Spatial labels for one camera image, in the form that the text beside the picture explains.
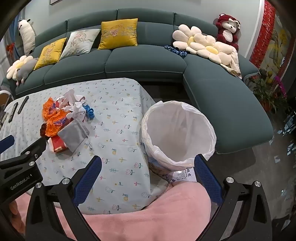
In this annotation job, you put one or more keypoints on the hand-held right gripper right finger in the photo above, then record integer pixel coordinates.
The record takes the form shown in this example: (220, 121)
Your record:
(208, 180)

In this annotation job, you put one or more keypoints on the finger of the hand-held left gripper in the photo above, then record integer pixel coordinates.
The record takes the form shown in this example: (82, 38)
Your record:
(7, 143)
(34, 148)

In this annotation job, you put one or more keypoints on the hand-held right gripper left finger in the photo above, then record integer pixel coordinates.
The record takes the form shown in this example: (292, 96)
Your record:
(89, 180)

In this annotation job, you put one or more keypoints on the red box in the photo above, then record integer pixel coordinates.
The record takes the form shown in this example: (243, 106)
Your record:
(57, 144)

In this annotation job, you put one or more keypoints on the trash bin with white liner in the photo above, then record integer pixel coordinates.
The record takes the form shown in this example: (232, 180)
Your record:
(175, 129)

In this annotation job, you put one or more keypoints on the blue curled ribbon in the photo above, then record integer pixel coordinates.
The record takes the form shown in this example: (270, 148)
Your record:
(89, 113)

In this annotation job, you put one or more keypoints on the white printed sheet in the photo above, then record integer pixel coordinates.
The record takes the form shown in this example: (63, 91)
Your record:
(185, 175)

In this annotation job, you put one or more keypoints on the white framed chair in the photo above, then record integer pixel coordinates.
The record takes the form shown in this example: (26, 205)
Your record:
(4, 98)

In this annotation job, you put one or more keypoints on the floral tablecloth table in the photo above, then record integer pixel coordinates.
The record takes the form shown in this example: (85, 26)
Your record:
(111, 120)

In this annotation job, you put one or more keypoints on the person's pink fleece garment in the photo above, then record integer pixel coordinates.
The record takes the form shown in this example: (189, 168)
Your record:
(138, 222)

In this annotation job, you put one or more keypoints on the small cream flower cushion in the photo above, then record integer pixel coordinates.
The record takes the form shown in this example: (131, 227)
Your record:
(13, 68)

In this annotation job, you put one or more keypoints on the red hanging ornament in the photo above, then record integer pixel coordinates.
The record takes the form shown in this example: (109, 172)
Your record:
(10, 49)

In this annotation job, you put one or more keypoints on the small yellow embroidered cushion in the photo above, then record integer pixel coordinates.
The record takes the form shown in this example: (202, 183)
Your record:
(49, 53)

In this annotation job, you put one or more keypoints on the potted green plant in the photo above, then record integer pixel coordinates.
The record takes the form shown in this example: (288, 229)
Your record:
(263, 90)

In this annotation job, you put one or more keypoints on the blue curtain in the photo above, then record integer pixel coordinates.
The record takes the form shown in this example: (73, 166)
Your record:
(15, 37)

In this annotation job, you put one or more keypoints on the white bear plush pillow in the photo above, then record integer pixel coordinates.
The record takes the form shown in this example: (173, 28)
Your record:
(26, 34)

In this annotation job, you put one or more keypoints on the pale floral cushion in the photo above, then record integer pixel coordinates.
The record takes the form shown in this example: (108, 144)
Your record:
(79, 42)

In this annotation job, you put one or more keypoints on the cream blanket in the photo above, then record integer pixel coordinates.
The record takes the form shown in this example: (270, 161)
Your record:
(234, 64)

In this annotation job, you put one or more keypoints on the pink orchid plant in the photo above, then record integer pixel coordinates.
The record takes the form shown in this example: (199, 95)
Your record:
(281, 85)

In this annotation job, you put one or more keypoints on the teal fabric sofa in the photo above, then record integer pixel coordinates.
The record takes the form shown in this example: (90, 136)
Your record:
(143, 60)

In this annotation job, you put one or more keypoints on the blue knitted cloth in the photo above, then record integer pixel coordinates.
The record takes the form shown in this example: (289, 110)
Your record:
(175, 49)

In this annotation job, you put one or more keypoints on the large yellow embroidered cushion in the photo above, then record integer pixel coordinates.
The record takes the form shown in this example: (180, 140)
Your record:
(118, 34)

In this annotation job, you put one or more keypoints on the red bear plush toy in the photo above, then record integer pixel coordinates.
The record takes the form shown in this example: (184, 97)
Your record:
(227, 30)

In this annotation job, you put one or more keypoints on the yellow floral wall painting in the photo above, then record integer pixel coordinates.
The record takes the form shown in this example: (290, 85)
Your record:
(279, 46)

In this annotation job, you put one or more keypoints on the red patterned wall hanging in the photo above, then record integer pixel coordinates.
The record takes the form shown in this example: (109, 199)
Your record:
(263, 34)

